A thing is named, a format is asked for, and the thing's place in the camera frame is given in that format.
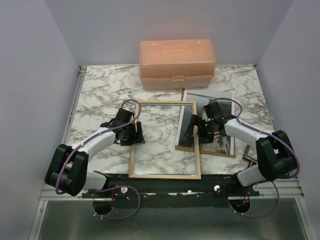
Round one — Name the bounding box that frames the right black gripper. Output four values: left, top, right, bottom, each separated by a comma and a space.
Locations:
183, 114, 214, 144

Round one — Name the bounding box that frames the light wooden picture frame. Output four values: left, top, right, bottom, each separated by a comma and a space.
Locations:
128, 100, 201, 180

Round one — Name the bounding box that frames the brown frame backing board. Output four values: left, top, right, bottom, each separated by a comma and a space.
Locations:
174, 88, 237, 159

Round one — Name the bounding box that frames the aerial landscape photo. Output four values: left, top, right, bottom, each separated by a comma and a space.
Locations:
175, 91, 236, 156

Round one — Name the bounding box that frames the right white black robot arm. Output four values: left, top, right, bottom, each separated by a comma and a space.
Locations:
184, 98, 300, 196

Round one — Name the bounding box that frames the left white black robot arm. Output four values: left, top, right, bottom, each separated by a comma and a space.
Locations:
44, 108, 145, 198

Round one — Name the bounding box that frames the orange translucent plastic box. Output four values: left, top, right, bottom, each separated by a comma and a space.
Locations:
139, 39, 217, 90

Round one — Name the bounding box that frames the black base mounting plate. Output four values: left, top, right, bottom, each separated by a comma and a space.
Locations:
82, 174, 259, 214

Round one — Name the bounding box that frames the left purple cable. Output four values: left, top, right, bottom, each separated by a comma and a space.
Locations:
55, 99, 142, 221

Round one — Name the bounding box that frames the purple cable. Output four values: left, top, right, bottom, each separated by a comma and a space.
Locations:
209, 97, 301, 218
55, 99, 142, 221

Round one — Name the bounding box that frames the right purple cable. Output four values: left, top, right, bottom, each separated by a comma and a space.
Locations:
209, 97, 301, 218

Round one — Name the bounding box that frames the aluminium rail frame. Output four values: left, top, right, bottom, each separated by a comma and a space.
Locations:
27, 65, 308, 240

